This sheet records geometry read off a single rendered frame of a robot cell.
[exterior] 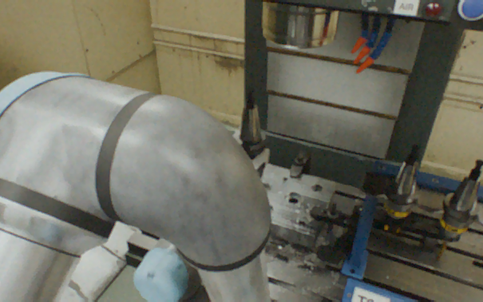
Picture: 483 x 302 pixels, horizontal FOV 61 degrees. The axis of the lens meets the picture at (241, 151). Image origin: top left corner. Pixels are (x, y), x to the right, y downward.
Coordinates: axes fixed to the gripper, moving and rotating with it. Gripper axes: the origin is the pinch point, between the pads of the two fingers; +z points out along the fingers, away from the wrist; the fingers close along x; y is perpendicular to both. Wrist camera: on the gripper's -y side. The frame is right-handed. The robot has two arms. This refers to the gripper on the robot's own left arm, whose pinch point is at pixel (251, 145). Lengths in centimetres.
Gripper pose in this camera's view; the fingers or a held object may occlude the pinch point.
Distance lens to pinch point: 81.8
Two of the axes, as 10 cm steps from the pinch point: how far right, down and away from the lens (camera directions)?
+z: 4.1, -5.4, 7.3
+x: 9.1, 2.4, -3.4
